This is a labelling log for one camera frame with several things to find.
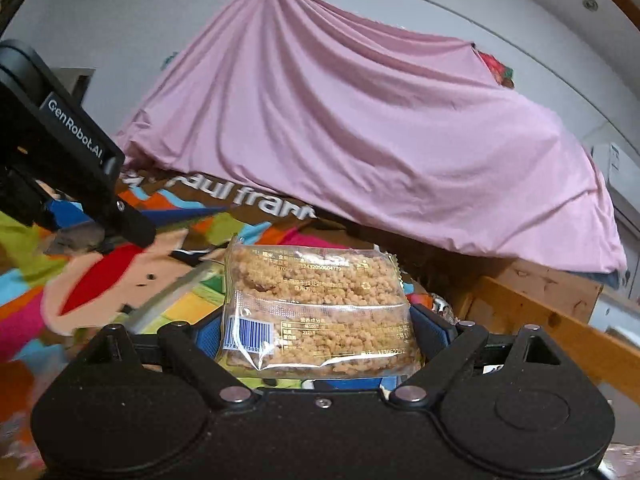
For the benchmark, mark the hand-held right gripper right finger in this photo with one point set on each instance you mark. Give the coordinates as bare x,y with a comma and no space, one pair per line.
425,332

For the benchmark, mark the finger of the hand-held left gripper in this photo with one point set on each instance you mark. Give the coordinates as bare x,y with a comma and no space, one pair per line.
136,227

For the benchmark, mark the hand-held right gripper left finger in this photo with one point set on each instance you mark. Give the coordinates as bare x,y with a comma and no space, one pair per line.
207,342

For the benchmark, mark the clear puffed rice cake packet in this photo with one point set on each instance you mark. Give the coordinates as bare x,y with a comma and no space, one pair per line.
320,310

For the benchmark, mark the silver foil wrapper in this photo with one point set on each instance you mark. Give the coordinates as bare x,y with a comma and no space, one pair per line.
442,310

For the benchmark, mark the grey door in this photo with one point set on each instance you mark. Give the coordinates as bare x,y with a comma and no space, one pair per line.
75,85

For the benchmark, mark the colourful printed blanket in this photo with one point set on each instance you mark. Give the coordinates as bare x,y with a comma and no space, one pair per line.
80,290

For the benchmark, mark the pink bed sheet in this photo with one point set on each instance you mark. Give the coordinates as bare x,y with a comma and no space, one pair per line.
350,120

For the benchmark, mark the white air conditioner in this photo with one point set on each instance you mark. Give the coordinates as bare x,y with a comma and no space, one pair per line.
620,170

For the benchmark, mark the red floral cloth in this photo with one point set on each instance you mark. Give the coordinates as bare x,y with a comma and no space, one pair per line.
497,67

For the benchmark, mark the round ceiling fixture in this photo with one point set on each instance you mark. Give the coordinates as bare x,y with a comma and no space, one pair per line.
590,4

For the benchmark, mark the wooden bed frame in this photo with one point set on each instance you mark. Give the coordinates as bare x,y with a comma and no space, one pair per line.
550,325

